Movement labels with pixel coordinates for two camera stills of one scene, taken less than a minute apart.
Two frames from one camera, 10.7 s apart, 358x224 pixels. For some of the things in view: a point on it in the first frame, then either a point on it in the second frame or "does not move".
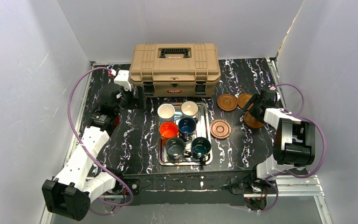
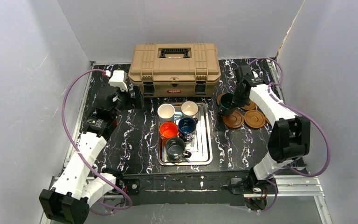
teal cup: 200,147 -> 227,104
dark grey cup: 175,148 does not move
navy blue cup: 187,126 does not move
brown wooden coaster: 252,122 does not move
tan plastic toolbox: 175,70 does not move
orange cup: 167,130 does not move
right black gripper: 257,107 -> 238,94
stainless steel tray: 203,129 does not move
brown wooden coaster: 220,129 -> 234,120
